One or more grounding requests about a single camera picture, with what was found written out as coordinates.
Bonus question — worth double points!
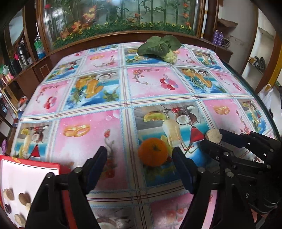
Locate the green label plastic bottle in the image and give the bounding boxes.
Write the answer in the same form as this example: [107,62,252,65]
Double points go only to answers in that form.
[34,35,46,59]

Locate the purple spray bottle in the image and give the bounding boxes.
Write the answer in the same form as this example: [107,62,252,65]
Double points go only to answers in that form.
[216,32,224,46]
[212,30,219,44]

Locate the brown kiwi fruit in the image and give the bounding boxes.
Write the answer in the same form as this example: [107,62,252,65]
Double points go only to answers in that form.
[3,188,14,201]
[18,193,31,206]

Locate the floral fruit print tablecloth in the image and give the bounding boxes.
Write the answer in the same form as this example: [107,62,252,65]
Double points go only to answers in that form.
[11,42,279,228]

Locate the person right hand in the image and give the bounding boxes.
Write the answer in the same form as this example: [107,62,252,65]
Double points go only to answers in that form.
[251,209,265,225]

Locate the green leafy vegetable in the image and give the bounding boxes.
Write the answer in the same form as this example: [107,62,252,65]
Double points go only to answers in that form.
[137,35,181,64]

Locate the red white shallow box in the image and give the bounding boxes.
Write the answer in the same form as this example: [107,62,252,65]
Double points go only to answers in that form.
[1,156,71,228]

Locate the black thermos flask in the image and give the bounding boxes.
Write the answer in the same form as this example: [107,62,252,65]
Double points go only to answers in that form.
[17,43,29,69]

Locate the dark red jujube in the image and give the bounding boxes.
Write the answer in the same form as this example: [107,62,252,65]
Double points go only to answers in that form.
[5,204,11,214]

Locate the white plastic bag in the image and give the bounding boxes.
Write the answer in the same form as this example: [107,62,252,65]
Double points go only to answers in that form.
[258,84,273,110]

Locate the orange mandarin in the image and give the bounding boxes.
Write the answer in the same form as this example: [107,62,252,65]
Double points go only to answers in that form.
[138,138,168,167]

